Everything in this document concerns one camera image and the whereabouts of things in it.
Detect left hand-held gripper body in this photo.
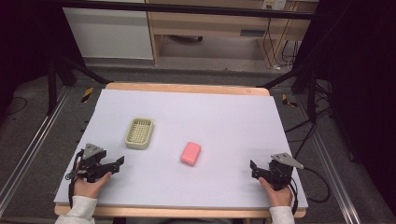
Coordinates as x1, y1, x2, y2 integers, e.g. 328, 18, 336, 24
76, 143, 121, 184

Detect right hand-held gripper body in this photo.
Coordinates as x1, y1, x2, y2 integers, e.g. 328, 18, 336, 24
261, 152, 304, 191

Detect person's right hand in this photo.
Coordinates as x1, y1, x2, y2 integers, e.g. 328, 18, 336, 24
258, 175, 294, 208

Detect person's left hand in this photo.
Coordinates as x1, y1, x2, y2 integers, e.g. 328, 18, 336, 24
73, 161, 113, 200

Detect green slotted soap dish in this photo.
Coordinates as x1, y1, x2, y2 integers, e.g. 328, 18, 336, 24
124, 117, 155, 151

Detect pink soap bar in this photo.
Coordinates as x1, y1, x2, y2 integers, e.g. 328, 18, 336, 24
179, 141, 203, 167

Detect yellow black striped floor marker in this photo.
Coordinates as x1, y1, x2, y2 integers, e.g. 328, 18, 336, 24
80, 87, 95, 105
281, 93, 299, 108

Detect white foam mat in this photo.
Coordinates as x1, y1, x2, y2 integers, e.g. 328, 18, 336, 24
53, 89, 309, 210

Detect black metal stand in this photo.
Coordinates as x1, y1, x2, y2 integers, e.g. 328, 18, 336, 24
255, 63, 318, 123
46, 52, 113, 117

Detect wooden table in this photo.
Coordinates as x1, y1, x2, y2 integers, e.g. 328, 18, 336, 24
53, 81, 308, 219

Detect white cabinet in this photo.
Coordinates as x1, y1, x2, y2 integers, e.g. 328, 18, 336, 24
62, 7, 155, 61

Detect light wooden desk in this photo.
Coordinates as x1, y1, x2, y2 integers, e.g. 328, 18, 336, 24
145, 0, 319, 69

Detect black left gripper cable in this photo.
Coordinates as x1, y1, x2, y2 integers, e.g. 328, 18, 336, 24
64, 149, 86, 209

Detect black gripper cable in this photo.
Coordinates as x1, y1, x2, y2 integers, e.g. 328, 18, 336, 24
288, 166, 332, 217
64, 149, 86, 209

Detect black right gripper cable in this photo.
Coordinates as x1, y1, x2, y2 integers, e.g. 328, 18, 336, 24
288, 166, 332, 217

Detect metal floor rail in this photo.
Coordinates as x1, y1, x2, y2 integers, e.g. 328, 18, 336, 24
296, 92, 374, 224
0, 87, 73, 217

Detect black floor cables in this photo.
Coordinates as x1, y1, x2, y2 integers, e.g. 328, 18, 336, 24
283, 78, 335, 161

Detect black cables under desk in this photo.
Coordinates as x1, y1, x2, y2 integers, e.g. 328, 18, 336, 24
262, 17, 301, 68

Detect black metal frame bar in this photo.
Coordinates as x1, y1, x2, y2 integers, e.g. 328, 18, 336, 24
59, 0, 315, 21

